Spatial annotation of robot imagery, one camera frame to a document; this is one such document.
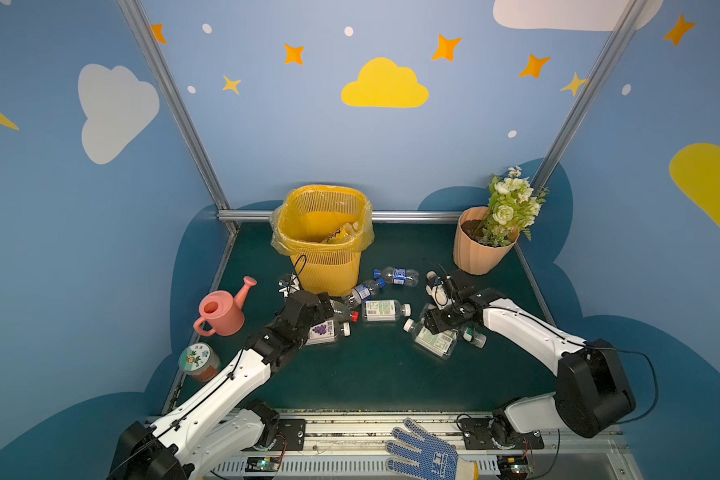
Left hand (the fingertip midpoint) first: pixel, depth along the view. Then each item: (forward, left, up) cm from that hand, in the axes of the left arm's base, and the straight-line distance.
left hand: (320, 300), depth 81 cm
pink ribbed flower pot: (+22, -48, -5) cm, 53 cm away
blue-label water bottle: (+10, -12, -11) cm, 20 cm away
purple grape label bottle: (-4, +1, -13) cm, 13 cm away
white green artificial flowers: (+27, -57, +13) cm, 64 cm away
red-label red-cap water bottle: (+5, -6, -13) cm, 15 cm away
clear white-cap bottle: (-7, -35, -12) cm, 38 cm away
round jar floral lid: (-14, +32, -8) cm, 36 cm away
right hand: (+1, -35, -9) cm, 36 cm away
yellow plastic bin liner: (+31, +2, +3) cm, 31 cm away
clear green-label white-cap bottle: (+5, -19, -13) cm, 23 cm away
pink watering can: (-1, +29, -5) cm, 29 cm away
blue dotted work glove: (-34, -30, -15) cm, 48 cm away
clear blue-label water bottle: (+17, -24, -12) cm, 32 cm away
